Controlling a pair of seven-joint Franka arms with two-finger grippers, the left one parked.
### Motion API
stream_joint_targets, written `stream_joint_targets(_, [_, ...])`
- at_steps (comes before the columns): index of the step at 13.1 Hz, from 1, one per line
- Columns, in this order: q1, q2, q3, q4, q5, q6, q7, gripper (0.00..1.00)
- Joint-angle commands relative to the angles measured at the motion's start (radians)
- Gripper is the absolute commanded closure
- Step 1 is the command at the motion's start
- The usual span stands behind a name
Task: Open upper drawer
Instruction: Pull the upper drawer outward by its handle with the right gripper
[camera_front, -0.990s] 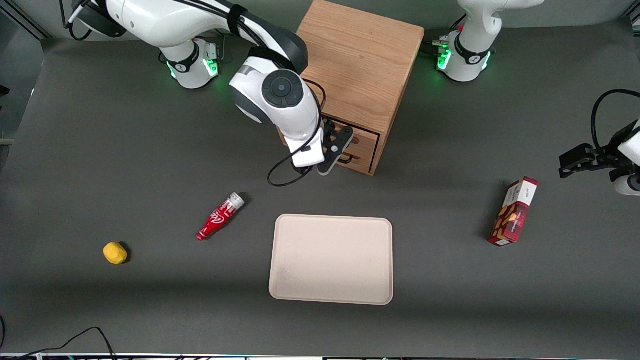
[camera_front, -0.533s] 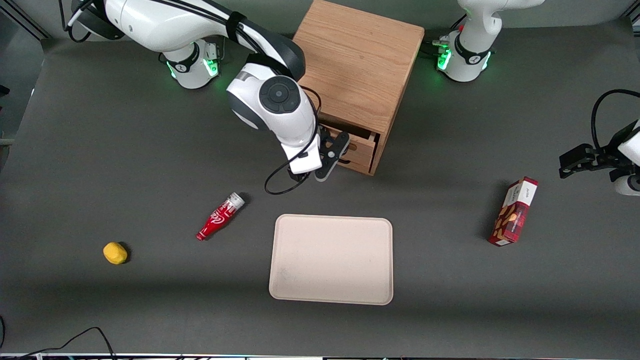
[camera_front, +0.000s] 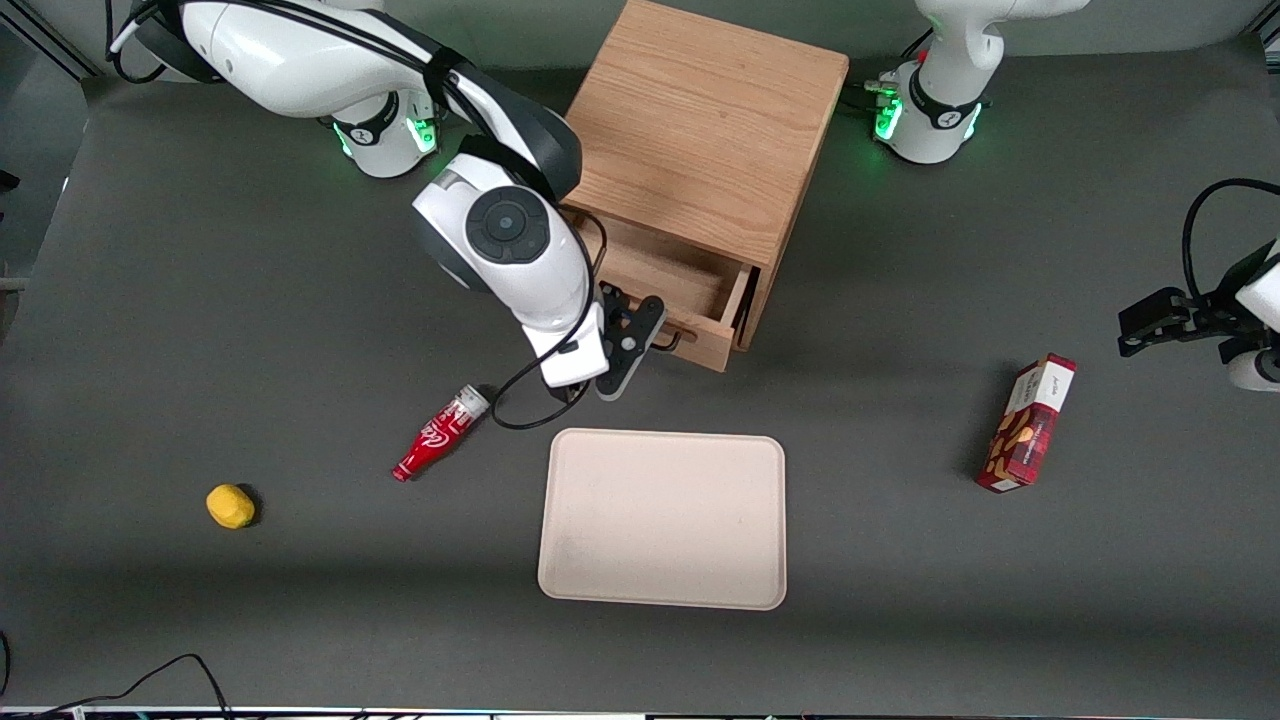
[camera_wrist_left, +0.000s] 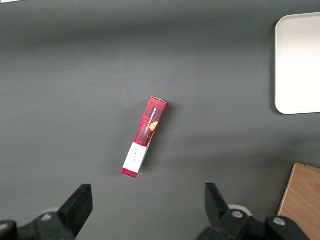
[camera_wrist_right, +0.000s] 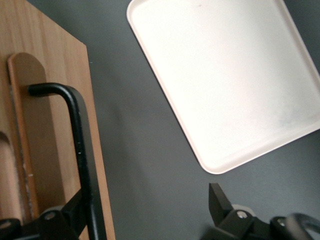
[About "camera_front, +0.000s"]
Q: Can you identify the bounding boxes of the wooden drawer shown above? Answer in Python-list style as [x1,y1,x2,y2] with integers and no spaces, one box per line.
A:
[565,208,761,373]

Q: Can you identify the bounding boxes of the wooden drawer cabinet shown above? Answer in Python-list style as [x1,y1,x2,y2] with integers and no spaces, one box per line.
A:
[560,0,851,353]

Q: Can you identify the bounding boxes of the red cola bottle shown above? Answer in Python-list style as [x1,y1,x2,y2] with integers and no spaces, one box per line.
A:
[390,385,493,484]

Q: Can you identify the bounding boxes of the beige plastic tray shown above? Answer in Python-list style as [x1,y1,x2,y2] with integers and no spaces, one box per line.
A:
[537,428,788,612]

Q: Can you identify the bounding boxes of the red plaid cookie box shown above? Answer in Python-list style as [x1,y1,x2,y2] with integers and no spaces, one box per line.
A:
[975,352,1079,494]

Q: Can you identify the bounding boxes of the yellow lemon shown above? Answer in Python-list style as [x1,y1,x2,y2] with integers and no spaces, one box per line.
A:
[205,483,258,531]

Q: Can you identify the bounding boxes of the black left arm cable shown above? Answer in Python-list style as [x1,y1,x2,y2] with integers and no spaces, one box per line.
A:
[1180,178,1280,301]

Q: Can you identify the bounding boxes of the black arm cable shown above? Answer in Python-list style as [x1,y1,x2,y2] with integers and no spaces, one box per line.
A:
[1180,178,1280,301]
[105,0,613,432]

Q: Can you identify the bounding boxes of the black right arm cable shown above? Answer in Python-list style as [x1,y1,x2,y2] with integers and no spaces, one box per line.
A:
[105,0,613,432]

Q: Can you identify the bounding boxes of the left arm base connector cables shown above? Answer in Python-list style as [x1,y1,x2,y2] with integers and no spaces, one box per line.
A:
[845,75,903,116]

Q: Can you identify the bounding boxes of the black cable at table edge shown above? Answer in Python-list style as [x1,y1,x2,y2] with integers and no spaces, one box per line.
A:
[0,630,237,720]

